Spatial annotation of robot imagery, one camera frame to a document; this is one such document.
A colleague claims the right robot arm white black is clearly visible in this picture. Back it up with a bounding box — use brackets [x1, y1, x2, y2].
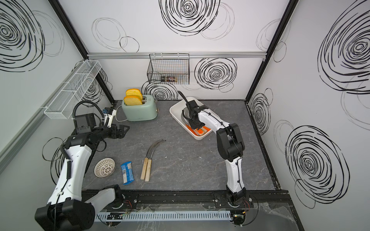
[182, 100, 246, 207]

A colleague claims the white mesh wall shelf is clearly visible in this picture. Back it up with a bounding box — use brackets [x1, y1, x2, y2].
[44, 60, 102, 119]

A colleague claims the front yellow toast slice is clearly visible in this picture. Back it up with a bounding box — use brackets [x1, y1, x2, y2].
[124, 95, 143, 106]

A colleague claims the black wire wall basket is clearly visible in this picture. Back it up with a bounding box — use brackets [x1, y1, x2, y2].
[146, 53, 190, 85]

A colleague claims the white rectangular storage box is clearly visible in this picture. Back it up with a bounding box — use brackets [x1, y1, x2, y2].
[170, 99, 216, 141]

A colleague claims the white slotted cable duct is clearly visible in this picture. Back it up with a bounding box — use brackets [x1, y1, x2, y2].
[94, 211, 232, 223]

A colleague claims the white round sink strainer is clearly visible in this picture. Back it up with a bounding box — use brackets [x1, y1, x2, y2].
[93, 158, 116, 178]

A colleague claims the mint green toaster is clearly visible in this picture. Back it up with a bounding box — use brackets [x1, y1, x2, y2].
[121, 95, 158, 121]

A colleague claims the yellow toast slice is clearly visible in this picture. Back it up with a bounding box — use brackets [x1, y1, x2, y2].
[124, 95, 143, 106]
[125, 89, 143, 99]

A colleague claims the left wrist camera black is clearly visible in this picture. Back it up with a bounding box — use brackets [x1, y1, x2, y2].
[74, 113, 96, 134]

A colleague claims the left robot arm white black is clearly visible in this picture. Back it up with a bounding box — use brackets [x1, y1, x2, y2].
[35, 124, 130, 231]

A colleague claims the small jar in basket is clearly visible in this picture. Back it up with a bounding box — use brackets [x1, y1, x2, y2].
[160, 76, 177, 83]

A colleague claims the rear yellow toast slice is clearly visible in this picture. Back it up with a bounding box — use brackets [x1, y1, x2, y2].
[125, 89, 143, 99]

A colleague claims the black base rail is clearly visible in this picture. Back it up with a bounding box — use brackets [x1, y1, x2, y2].
[121, 190, 291, 208]

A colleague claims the blue snack packet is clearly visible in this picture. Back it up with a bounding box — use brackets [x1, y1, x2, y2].
[120, 161, 135, 185]

